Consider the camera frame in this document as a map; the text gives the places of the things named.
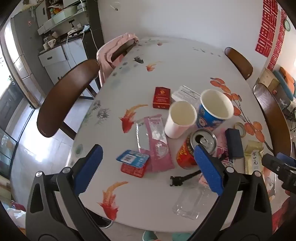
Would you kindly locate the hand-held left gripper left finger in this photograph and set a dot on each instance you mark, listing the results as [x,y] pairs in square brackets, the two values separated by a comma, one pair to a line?
[89,170]

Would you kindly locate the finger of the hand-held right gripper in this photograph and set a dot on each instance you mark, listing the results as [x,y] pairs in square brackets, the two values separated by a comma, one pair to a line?
[288,159]
[271,162]

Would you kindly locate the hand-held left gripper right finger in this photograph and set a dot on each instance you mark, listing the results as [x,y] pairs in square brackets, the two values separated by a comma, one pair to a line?
[208,170]

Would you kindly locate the gold tea packet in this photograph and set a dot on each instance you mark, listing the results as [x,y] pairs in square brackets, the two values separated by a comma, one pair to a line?
[253,158]

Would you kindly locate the pink snack packet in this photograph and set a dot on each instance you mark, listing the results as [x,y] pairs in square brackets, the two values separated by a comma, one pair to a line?
[221,144]

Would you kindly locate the red drink can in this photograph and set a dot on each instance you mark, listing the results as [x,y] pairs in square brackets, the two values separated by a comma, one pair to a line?
[186,155]

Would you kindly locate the clear plastic container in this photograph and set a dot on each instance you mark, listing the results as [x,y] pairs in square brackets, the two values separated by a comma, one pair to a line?
[192,202]

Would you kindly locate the black rectangular block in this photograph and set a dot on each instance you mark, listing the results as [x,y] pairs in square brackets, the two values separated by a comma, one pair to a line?
[234,143]

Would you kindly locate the tape roll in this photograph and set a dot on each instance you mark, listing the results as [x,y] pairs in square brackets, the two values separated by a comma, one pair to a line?
[242,133]

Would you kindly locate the small red sauce packet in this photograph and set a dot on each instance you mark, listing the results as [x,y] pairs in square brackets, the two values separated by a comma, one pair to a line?
[133,171]

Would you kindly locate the small blue sauce packet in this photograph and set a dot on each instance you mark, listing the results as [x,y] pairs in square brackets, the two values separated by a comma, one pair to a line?
[133,158]

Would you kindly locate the brown wooden chair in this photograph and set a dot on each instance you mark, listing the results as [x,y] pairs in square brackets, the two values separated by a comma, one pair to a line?
[272,115]
[239,61]
[67,92]
[122,49]

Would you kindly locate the blue printed paper cup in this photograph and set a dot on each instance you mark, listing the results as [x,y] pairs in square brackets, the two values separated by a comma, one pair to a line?
[208,121]

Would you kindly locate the white paper cup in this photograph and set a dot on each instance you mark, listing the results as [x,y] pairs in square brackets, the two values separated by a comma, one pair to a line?
[175,128]

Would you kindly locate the pink plastic wrapper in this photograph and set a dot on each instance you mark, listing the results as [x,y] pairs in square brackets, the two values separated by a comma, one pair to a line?
[158,143]

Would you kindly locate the clear plastic wrapper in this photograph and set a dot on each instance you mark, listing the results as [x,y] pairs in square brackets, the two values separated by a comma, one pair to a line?
[141,136]

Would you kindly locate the red bag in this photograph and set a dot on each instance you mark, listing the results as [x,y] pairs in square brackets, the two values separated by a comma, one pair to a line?
[18,205]

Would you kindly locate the white printed packet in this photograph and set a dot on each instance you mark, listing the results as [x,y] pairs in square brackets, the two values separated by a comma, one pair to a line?
[185,93]

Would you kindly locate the red cardboard box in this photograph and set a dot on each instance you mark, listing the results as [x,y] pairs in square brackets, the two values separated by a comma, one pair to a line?
[161,98]

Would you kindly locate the white plastic bag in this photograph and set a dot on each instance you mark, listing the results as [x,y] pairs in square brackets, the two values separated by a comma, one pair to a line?
[17,217]

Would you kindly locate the teal slipper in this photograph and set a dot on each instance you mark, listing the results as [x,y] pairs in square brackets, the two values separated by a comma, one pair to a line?
[150,236]

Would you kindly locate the glass balcony door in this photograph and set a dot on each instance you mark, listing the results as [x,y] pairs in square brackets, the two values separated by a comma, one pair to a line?
[10,129]

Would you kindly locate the white cabinet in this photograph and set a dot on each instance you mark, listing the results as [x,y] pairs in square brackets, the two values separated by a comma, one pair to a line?
[60,59]

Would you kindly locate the pink cloth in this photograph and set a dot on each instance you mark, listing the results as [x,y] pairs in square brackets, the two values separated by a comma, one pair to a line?
[105,55]

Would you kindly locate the white mug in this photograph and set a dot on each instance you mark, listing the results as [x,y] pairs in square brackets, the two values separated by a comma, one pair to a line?
[51,43]

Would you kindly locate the grey refrigerator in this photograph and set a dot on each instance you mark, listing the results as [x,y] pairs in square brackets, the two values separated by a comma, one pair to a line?
[25,51]

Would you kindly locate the cluttered shelf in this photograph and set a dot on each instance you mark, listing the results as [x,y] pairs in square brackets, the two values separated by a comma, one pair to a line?
[60,16]

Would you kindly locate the red wall decoration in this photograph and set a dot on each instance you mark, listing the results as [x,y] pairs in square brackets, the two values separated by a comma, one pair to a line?
[278,41]
[267,27]

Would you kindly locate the round wall clock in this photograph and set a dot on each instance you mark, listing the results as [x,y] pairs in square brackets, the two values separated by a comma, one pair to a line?
[287,25]

